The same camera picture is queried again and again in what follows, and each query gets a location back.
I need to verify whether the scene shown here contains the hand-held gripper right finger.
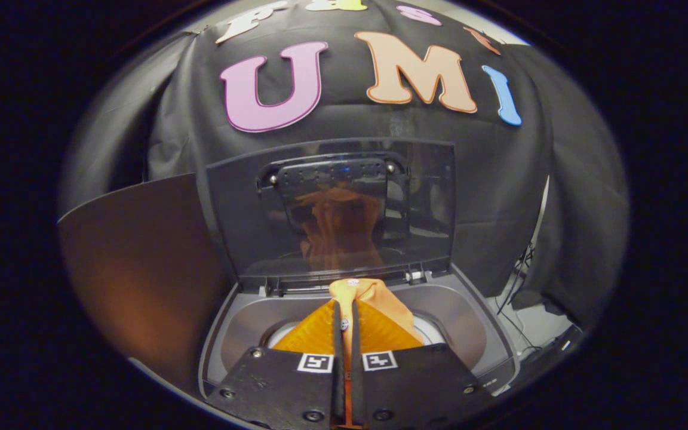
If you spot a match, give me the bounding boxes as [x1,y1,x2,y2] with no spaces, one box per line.
[350,299,494,428]

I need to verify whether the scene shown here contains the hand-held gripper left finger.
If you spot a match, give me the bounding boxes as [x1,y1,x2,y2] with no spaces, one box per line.
[207,299,346,428]

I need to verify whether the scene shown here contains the orange clothes garment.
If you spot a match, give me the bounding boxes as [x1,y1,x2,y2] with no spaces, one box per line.
[328,278,425,426]

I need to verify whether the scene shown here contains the grey washing machine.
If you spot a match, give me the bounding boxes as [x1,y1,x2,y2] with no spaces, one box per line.
[198,272,521,413]

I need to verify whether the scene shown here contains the black box with white label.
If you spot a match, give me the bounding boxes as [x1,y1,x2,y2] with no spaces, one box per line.
[520,325,583,374]

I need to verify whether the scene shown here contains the grey cabinet with dark top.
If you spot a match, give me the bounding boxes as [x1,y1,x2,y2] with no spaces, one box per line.
[57,173,231,395]

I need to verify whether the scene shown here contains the black backdrop cloth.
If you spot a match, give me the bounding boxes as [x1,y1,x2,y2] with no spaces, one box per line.
[60,0,630,329]

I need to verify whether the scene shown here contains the black stand with cables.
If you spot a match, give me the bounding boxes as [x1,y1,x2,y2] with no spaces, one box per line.
[496,242,537,354]

